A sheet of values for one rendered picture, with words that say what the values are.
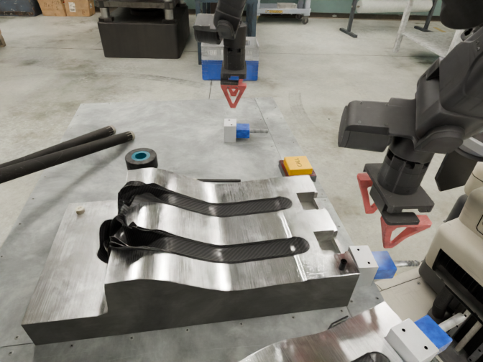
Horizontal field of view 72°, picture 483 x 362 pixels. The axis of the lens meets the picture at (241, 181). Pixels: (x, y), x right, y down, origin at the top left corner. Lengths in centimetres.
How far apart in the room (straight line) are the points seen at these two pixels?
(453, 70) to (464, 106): 4
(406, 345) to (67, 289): 49
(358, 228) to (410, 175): 149
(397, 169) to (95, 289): 48
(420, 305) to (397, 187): 91
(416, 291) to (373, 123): 104
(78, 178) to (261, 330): 59
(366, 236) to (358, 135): 151
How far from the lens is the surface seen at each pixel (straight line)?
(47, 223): 82
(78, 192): 88
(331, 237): 63
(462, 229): 87
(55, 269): 63
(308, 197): 69
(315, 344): 50
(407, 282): 143
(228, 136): 99
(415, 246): 200
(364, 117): 44
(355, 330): 55
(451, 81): 39
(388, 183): 51
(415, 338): 54
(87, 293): 58
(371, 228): 200
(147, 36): 443
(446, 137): 41
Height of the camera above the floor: 131
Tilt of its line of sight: 37 degrees down
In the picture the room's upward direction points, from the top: 2 degrees clockwise
